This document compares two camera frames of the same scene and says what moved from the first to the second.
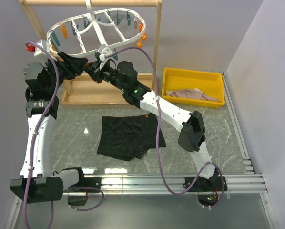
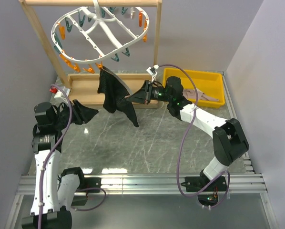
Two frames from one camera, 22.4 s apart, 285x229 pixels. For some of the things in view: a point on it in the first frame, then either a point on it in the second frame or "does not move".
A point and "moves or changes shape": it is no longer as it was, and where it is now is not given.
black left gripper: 73,66 -> 83,114
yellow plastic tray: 210,84 does not move
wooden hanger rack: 83,92 does not move
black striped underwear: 127,138 -> 115,92
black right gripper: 94,70 -> 142,96
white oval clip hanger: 95,32 moves or changes shape
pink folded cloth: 193,93 does not move
